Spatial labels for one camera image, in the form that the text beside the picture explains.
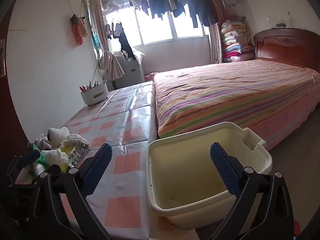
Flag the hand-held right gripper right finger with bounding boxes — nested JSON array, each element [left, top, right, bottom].
[[209, 142, 295, 240]]

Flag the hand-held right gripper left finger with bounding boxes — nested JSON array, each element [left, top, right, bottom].
[[28, 143, 113, 240]]

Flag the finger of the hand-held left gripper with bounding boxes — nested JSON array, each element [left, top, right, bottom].
[[7, 151, 41, 180], [9, 180, 39, 196]]

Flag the green plastic bag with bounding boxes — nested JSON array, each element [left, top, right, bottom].
[[28, 142, 47, 165]]

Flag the white paper wrapper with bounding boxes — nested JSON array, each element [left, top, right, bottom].
[[15, 164, 44, 183]]

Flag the cream plastic bin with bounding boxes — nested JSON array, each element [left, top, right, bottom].
[[146, 122, 273, 230]]

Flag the yellow sponge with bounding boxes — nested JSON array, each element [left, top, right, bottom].
[[59, 145, 75, 174]]

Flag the pink and white wrapper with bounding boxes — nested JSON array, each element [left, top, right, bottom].
[[34, 134, 50, 148]]

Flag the silver foil blister pack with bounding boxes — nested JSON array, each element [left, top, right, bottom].
[[68, 141, 90, 167]]

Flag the checked plastic tablecloth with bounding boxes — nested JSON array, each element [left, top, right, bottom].
[[59, 81, 160, 240]]

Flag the dark red door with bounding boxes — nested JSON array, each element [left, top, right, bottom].
[[0, 5, 28, 155]]

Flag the white round utensil holder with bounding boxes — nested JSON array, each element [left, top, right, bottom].
[[80, 84, 109, 105]]

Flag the bed with striped sheet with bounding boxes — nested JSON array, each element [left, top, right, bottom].
[[152, 59, 320, 150]]

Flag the bundle of utensils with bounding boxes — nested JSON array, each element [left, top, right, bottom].
[[79, 80, 107, 92]]

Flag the white standing air conditioner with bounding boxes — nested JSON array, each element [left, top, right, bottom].
[[114, 51, 145, 88]]

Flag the paper poster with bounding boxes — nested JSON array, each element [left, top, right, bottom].
[[0, 39, 7, 78]]

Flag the black hanging garment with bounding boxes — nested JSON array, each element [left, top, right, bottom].
[[117, 29, 137, 60]]

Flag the blue printed bag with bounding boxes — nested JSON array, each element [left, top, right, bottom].
[[91, 30, 100, 49]]

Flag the stack of folded blankets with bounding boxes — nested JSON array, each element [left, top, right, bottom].
[[220, 16, 255, 63]]

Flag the orange hanging cloth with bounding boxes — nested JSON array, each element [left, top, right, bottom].
[[70, 14, 89, 46]]

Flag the red wooden headboard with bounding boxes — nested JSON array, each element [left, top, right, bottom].
[[253, 28, 320, 73]]

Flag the small hanging garments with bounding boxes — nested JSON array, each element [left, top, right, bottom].
[[105, 21, 124, 39]]

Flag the tied pink striped curtain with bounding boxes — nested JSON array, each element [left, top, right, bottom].
[[87, 0, 125, 80]]

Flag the window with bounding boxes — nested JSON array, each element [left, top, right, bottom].
[[104, 5, 210, 47]]

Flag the row of hanging clothes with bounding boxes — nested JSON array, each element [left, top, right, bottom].
[[129, 0, 218, 29]]

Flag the wire drying rack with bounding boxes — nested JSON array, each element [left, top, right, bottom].
[[100, 0, 124, 13]]

